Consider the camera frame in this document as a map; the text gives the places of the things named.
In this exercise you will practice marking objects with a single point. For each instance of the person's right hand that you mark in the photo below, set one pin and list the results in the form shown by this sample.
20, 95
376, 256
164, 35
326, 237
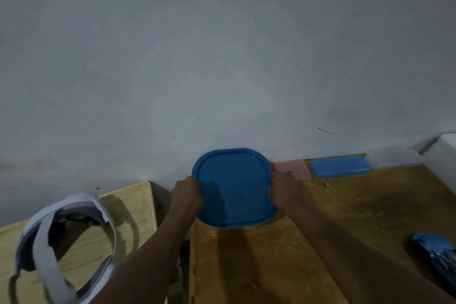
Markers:
285, 191

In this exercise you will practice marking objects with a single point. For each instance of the person's left hand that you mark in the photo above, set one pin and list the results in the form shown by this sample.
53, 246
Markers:
185, 195

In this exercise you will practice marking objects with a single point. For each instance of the person's left fingers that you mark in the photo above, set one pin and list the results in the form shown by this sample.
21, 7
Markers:
194, 182

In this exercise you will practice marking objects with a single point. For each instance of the person's right fingers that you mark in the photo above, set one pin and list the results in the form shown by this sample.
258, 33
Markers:
276, 181

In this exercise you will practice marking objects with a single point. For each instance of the blue plastic container lid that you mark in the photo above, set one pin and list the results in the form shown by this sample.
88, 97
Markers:
233, 189

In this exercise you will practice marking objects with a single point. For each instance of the person's left forearm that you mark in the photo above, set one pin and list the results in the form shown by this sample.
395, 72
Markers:
149, 254

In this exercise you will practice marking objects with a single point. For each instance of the person's right forearm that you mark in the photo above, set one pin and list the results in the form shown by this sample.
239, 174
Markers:
356, 257

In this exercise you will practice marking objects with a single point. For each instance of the pink plastic box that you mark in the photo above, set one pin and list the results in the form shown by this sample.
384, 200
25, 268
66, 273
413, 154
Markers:
294, 166

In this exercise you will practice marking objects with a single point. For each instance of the blue rectangular plastic box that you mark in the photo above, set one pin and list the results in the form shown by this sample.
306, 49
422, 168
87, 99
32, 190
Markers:
340, 166

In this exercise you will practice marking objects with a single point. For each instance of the light wooden side table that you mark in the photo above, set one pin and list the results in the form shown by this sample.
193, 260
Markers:
89, 229

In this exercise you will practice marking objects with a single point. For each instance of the white box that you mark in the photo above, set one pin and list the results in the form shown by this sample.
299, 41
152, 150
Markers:
443, 161

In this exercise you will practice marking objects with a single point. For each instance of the blue plastic wrapped packet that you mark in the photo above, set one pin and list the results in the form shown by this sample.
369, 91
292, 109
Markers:
438, 254

